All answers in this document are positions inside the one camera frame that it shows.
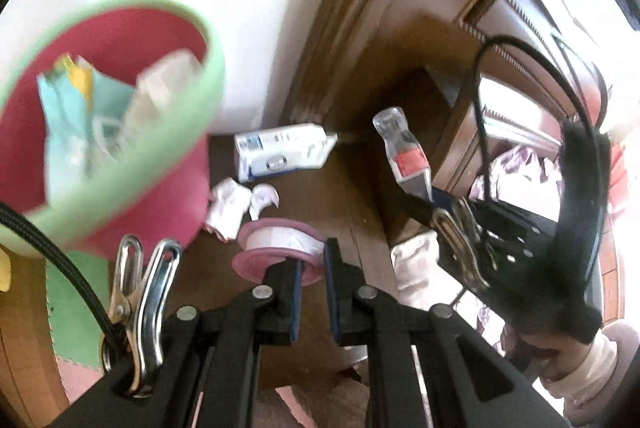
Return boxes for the clear bottle with red label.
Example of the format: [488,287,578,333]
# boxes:
[372,106,433,201]

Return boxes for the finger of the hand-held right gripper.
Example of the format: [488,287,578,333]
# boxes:
[400,185,451,229]

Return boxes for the white plastic bag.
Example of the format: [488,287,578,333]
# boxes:
[120,48,201,149]

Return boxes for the wooden cabinet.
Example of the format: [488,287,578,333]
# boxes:
[0,248,66,428]

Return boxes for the white torn tissue piece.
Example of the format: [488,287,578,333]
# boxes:
[248,183,281,219]

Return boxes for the white blue cardboard box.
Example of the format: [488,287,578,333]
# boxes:
[234,123,338,183]

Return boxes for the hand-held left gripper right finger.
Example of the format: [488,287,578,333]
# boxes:
[322,238,571,428]

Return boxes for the dark wooden nightstand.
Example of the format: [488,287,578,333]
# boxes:
[280,0,626,229]

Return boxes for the metal spring clip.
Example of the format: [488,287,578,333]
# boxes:
[100,234,183,398]
[431,198,493,291]

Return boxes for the green foam mat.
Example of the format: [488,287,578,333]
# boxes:
[45,250,118,371]

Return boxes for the black braided cable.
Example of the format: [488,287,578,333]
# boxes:
[472,35,608,209]
[0,202,128,359]

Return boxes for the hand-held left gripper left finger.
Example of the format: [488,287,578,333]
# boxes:
[52,253,307,428]

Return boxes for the red bin with green rim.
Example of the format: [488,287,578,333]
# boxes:
[0,0,227,259]

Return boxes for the teal wet wipes pack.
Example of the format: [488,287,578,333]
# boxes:
[36,68,136,203]

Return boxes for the pink foam mat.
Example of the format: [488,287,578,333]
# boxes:
[57,355,121,414]

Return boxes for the pink tape roll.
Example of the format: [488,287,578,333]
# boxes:
[231,217,328,285]

